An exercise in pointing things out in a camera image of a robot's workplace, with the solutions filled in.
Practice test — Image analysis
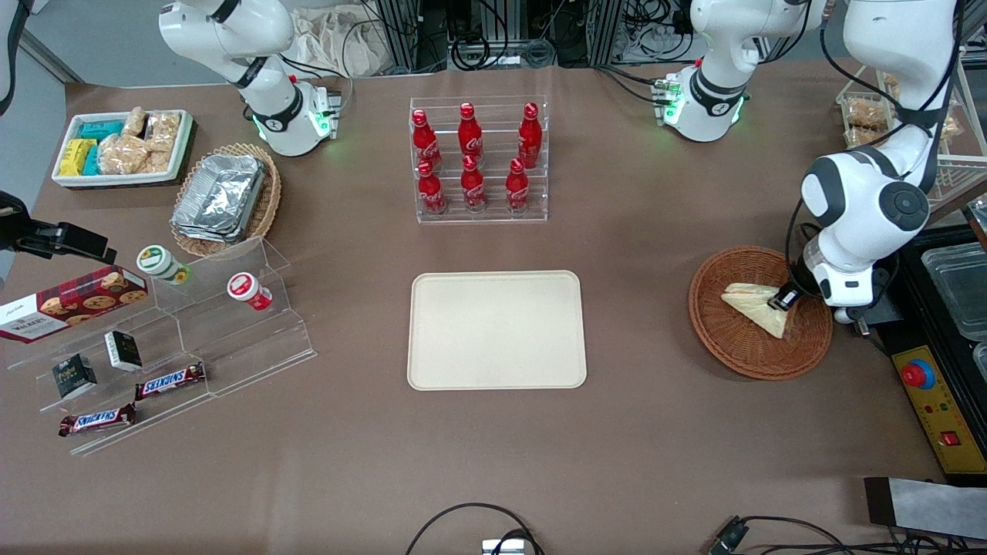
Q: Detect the aluminium frame equipment rack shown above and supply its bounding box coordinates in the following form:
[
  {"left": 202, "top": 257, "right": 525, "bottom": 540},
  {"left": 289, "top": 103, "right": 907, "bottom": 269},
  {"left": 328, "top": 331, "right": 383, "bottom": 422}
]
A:
[{"left": 370, "top": 0, "right": 695, "bottom": 72}]

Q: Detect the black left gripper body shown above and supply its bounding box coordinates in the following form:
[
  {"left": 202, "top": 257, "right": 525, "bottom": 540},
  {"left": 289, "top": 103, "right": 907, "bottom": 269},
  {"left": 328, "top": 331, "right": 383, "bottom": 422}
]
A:
[{"left": 788, "top": 258, "right": 826, "bottom": 301}]

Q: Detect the green lidded yogurt cup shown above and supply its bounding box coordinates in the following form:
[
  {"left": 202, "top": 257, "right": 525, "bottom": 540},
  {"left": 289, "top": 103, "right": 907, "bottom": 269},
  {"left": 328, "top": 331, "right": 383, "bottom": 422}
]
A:
[{"left": 136, "top": 244, "right": 191, "bottom": 286}]

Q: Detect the yellow snack packet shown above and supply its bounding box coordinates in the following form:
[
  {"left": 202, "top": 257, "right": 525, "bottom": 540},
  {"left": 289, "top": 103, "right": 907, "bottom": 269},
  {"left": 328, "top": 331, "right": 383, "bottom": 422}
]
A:
[{"left": 60, "top": 139, "right": 97, "bottom": 177}]

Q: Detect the black and white small carton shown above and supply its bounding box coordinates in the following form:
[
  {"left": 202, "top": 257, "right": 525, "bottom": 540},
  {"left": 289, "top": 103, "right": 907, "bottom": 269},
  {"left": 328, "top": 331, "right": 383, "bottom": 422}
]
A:
[{"left": 104, "top": 330, "right": 143, "bottom": 372}]

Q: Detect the clear plastic container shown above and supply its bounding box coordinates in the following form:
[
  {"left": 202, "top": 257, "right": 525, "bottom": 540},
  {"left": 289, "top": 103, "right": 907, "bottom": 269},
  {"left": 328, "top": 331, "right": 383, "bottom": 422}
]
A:
[{"left": 921, "top": 242, "right": 987, "bottom": 341}]

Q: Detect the Walkers tartan shortbread box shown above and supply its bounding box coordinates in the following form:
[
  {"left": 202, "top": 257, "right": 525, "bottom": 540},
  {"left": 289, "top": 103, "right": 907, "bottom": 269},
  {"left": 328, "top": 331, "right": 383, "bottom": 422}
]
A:
[{"left": 0, "top": 264, "right": 149, "bottom": 344}]

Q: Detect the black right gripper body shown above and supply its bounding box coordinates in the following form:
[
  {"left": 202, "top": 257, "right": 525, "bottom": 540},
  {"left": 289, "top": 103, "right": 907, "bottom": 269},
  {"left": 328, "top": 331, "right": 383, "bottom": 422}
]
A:
[{"left": 0, "top": 191, "right": 33, "bottom": 252}]

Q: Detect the clear acrylic bottle rack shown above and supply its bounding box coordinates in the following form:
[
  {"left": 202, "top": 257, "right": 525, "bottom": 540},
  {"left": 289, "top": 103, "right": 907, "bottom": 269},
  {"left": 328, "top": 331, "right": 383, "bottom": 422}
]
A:
[{"left": 409, "top": 96, "right": 550, "bottom": 225}]

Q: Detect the black looped cable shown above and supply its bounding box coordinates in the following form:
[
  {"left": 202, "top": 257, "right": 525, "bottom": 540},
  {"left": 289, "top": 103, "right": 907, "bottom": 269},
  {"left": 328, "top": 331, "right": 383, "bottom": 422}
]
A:
[{"left": 405, "top": 503, "right": 544, "bottom": 555}]

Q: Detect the triangular sandwich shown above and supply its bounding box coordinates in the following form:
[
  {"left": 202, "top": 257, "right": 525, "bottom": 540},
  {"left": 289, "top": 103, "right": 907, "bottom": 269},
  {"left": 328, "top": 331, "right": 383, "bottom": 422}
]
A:
[{"left": 721, "top": 282, "right": 795, "bottom": 340}]

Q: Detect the black Face carton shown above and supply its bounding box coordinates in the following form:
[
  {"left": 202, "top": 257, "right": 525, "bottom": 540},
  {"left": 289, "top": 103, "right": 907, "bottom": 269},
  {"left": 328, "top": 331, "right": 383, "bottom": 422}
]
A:
[{"left": 52, "top": 353, "right": 99, "bottom": 400}]

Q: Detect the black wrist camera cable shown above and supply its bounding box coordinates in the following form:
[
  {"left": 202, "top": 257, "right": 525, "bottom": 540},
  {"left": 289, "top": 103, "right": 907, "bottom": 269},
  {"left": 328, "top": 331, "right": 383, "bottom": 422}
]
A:
[{"left": 783, "top": 199, "right": 810, "bottom": 290}]

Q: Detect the clear acrylic stepped display stand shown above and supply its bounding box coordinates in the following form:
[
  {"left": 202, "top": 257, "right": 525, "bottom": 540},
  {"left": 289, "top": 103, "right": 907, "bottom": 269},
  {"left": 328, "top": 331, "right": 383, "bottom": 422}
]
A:
[{"left": 4, "top": 235, "right": 317, "bottom": 457}]

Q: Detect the black appliance housing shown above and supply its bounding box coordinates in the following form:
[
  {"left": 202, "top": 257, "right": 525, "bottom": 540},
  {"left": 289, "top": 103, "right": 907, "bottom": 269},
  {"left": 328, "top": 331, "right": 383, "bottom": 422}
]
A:
[{"left": 871, "top": 197, "right": 987, "bottom": 488}]

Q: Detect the black cable with plug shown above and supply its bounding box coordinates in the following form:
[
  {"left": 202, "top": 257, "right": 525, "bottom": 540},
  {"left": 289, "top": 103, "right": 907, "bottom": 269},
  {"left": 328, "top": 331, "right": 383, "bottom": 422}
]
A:
[{"left": 709, "top": 515, "right": 987, "bottom": 555}]

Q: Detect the light wicker basket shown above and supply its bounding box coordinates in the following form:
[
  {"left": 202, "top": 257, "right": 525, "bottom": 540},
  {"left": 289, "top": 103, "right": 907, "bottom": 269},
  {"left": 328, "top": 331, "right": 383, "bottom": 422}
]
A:
[{"left": 170, "top": 143, "right": 282, "bottom": 257}]

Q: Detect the brown round wicker basket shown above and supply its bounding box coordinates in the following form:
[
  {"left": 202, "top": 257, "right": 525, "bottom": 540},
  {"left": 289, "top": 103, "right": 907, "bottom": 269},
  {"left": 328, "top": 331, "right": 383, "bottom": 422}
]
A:
[{"left": 689, "top": 245, "right": 834, "bottom": 382}]

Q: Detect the red lidded yogurt cup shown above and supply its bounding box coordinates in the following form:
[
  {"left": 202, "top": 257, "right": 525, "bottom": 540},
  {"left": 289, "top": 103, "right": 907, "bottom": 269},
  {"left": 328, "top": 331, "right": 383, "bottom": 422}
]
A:
[{"left": 227, "top": 272, "right": 273, "bottom": 311}]

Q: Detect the Snickers chocolate bar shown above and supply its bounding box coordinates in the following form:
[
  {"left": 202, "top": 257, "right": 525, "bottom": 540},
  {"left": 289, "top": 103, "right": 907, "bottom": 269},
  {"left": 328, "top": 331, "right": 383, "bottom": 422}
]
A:
[
  {"left": 135, "top": 362, "right": 207, "bottom": 401},
  {"left": 59, "top": 402, "right": 137, "bottom": 438}
]

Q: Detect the white rectangular snack tray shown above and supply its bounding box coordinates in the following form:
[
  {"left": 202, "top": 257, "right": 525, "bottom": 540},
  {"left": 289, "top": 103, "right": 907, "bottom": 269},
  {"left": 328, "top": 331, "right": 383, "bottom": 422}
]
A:
[{"left": 52, "top": 109, "right": 195, "bottom": 188}]

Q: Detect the red cola bottle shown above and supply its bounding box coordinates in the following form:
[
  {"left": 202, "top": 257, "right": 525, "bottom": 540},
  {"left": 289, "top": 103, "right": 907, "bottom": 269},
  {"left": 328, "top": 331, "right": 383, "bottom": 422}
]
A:
[
  {"left": 505, "top": 158, "right": 531, "bottom": 214},
  {"left": 413, "top": 109, "right": 442, "bottom": 167},
  {"left": 518, "top": 102, "right": 543, "bottom": 169},
  {"left": 417, "top": 160, "right": 448, "bottom": 215},
  {"left": 460, "top": 155, "right": 488, "bottom": 213},
  {"left": 458, "top": 103, "right": 484, "bottom": 159}
]

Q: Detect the black arm base cable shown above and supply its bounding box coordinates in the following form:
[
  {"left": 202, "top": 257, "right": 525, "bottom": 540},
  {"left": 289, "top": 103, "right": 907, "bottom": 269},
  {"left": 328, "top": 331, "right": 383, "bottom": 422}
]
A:
[{"left": 594, "top": 63, "right": 672, "bottom": 105}]

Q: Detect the cream plastic serving tray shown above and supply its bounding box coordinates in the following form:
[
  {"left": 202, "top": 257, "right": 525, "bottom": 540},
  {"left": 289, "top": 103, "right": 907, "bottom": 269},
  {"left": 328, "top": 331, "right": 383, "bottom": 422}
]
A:
[{"left": 407, "top": 270, "right": 588, "bottom": 392}]

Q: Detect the grey metal plate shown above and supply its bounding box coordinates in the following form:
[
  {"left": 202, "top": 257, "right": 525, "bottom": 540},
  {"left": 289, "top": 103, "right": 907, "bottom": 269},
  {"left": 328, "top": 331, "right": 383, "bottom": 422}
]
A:
[{"left": 864, "top": 476, "right": 987, "bottom": 540}]

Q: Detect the beige crumpled cloth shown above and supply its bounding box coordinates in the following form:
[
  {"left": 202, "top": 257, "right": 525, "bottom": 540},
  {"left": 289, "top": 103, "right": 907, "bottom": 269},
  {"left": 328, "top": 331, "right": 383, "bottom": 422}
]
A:
[{"left": 291, "top": 6, "right": 390, "bottom": 78}]

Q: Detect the grey metal box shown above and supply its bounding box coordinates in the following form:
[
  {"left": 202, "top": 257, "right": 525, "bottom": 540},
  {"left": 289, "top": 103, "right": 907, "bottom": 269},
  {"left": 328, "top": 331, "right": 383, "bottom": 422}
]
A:
[{"left": 870, "top": 254, "right": 904, "bottom": 326}]

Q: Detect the yellow control panel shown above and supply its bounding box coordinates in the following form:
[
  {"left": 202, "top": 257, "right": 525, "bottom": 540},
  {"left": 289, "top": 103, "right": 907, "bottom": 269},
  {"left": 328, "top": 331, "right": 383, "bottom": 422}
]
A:
[{"left": 891, "top": 345, "right": 987, "bottom": 475}]

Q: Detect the aluminium foil container stack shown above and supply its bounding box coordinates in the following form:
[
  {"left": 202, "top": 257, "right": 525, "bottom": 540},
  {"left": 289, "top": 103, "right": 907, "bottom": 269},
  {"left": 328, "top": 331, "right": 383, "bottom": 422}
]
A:
[{"left": 171, "top": 154, "right": 267, "bottom": 244}]

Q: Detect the white wire basket rack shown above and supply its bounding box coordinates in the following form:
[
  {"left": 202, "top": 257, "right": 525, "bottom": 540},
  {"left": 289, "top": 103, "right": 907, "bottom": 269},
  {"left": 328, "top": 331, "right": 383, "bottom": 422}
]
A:
[{"left": 837, "top": 62, "right": 987, "bottom": 213}]

